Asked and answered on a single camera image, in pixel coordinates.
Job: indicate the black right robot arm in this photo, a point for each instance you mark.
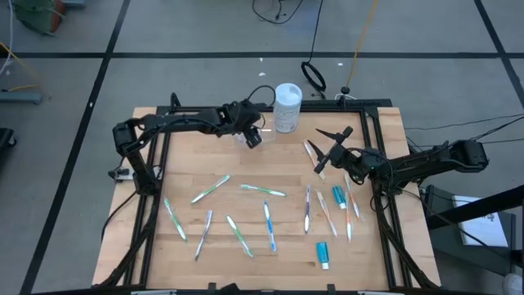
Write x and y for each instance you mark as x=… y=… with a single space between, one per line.
x=430 y=162

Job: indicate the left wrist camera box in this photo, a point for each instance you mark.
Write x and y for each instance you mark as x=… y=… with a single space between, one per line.
x=254 y=138

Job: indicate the white paper sheet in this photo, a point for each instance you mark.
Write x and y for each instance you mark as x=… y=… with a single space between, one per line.
x=483 y=229

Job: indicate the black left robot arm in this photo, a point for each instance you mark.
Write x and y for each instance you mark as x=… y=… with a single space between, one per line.
x=184 y=121

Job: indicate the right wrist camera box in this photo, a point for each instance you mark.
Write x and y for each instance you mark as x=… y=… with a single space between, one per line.
x=337 y=155

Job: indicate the black diagonal stand bar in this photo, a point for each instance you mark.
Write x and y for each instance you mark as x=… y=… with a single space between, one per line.
x=475 y=207

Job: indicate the blue toothbrush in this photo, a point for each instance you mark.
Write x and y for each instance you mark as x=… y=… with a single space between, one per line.
x=269 y=225

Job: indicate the green toothbrush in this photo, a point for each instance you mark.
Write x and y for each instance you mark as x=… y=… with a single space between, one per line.
x=175 y=219
x=263 y=190
x=210 y=189
x=239 y=235

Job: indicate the teal toothpaste tube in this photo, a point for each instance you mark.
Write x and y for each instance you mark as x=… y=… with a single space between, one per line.
x=322 y=253
x=339 y=196

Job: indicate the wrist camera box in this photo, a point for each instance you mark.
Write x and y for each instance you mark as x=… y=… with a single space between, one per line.
x=254 y=138
x=337 y=155

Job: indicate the green fabric bag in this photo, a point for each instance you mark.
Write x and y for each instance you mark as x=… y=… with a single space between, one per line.
x=39 y=16

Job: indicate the grey metal floor base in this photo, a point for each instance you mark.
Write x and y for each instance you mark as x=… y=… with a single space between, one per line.
x=20 y=97
x=73 y=3

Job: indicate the white wipes canister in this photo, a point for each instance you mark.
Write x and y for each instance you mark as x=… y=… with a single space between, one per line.
x=286 y=114

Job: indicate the small grey connector box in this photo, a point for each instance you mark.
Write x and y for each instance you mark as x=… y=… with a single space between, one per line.
x=123 y=175

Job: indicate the dark grey storage bin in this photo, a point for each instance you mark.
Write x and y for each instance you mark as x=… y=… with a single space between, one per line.
x=450 y=254

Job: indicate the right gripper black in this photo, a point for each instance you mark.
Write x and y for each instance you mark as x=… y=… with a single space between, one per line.
x=352 y=162

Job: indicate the clear plastic organizer cup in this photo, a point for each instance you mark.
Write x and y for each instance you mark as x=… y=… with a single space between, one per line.
x=268 y=137

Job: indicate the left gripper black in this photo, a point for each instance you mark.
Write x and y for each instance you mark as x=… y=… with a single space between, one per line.
x=243 y=114

